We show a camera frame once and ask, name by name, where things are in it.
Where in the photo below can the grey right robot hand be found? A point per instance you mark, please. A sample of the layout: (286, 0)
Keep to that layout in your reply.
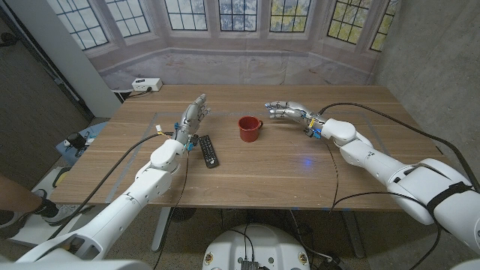
(296, 110)

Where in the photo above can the red enamel mug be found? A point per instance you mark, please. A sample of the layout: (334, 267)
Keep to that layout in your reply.
(248, 131)

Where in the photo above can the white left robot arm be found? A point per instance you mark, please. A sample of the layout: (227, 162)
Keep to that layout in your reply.
(112, 213)

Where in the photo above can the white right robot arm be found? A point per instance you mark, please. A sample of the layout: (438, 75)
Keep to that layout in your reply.
(375, 157)

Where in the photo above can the black TV remote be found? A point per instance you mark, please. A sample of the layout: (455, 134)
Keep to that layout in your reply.
(208, 152)

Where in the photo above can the printed window backdrop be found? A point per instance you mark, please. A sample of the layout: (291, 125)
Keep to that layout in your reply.
(225, 63)

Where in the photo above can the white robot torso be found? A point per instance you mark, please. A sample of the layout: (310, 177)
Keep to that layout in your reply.
(262, 243)

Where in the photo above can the grey metal table leg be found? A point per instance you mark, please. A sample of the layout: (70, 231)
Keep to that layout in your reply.
(354, 236)
(160, 228)

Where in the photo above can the white power strip box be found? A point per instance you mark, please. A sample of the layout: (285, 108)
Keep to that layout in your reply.
(146, 84)

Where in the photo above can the blue floor mat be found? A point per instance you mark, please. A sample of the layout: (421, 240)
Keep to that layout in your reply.
(93, 131)

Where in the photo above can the black cylinder on mat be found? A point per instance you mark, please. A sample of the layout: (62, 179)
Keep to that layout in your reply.
(77, 140)

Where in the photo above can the dark metal wall rail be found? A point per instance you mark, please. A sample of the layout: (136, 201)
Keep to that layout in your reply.
(48, 71)

